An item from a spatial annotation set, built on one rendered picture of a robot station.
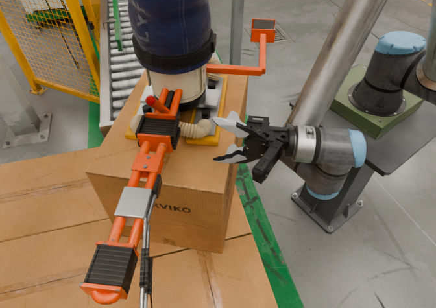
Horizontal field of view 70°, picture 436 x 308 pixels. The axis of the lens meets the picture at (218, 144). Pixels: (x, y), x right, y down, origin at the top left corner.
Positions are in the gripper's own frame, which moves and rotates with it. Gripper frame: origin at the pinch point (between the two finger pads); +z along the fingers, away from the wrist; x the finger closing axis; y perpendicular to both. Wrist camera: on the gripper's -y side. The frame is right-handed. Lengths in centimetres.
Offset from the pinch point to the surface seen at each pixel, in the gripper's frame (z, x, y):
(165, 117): 12.8, 2.0, 5.7
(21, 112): 143, -86, 91
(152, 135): 14.3, 2.5, -1.5
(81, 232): 50, -53, -3
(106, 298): 13.1, 0.3, -37.9
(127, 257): 11.3, 1.8, -31.1
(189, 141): 8.0, -11.7, 10.5
